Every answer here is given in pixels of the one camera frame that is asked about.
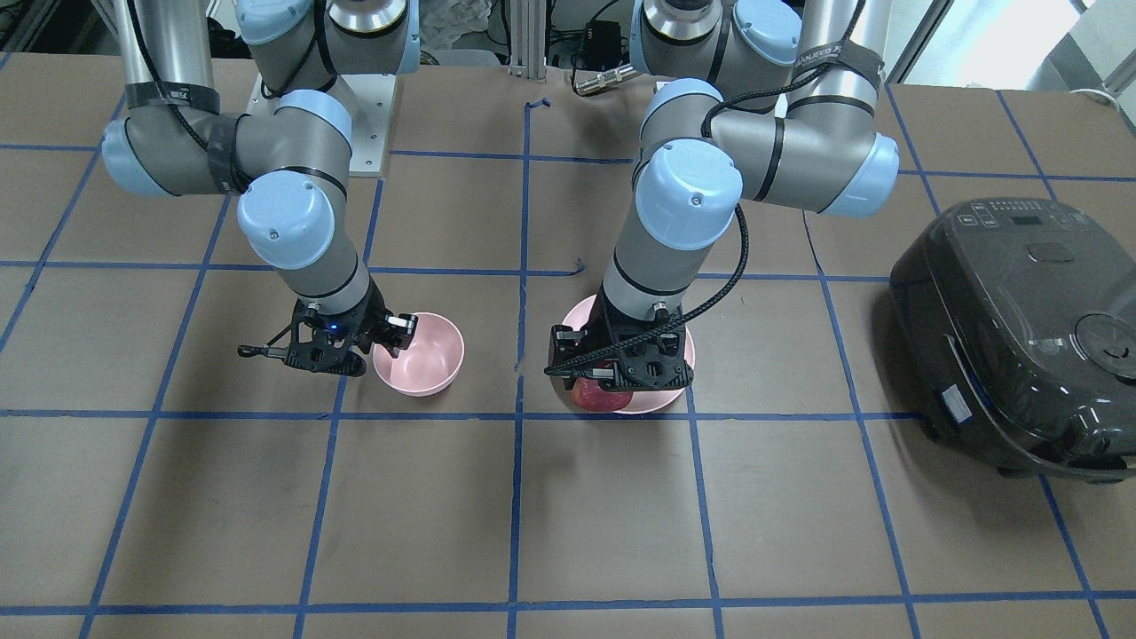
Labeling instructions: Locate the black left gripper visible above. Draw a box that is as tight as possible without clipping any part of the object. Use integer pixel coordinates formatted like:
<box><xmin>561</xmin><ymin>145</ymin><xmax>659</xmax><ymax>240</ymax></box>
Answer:
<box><xmin>544</xmin><ymin>315</ymin><xmax>694</xmax><ymax>391</ymax></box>

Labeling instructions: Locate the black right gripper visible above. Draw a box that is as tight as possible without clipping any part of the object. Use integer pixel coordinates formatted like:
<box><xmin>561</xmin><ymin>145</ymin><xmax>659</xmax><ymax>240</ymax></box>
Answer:
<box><xmin>239</xmin><ymin>296</ymin><xmax>418</xmax><ymax>377</ymax></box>

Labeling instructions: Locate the pink plate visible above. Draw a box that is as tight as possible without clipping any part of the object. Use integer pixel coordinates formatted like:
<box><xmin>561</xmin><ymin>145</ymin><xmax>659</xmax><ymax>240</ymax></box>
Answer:
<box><xmin>545</xmin><ymin>294</ymin><xmax>694</xmax><ymax>415</ymax></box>

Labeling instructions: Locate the pink bowl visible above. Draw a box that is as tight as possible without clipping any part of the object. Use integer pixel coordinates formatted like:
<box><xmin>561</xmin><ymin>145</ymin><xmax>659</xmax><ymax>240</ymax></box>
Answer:
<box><xmin>371</xmin><ymin>312</ymin><xmax>465</xmax><ymax>397</ymax></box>

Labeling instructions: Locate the red apple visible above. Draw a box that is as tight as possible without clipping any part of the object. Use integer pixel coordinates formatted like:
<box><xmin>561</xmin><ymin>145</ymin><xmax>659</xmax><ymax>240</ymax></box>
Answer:
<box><xmin>571</xmin><ymin>376</ymin><xmax>634</xmax><ymax>413</ymax></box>

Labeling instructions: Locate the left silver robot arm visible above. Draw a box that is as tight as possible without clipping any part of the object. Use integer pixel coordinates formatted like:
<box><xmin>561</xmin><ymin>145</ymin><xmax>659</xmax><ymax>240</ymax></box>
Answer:
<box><xmin>545</xmin><ymin>1</ymin><xmax>900</xmax><ymax>392</ymax></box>

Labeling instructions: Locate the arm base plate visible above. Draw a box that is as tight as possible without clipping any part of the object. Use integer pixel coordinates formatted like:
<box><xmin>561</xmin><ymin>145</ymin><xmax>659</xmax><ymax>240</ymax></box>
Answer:
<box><xmin>234</xmin><ymin>75</ymin><xmax>395</xmax><ymax>183</ymax></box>

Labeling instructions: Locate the dark grey rice cooker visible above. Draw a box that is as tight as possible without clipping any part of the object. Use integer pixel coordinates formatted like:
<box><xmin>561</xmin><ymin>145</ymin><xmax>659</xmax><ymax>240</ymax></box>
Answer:
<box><xmin>889</xmin><ymin>197</ymin><xmax>1135</xmax><ymax>483</ymax></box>

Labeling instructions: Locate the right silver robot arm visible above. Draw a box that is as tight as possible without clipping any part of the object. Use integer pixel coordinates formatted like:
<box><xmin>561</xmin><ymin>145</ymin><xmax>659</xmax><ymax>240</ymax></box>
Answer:
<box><xmin>101</xmin><ymin>1</ymin><xmax>421</xmax><ymax>377</ymax></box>

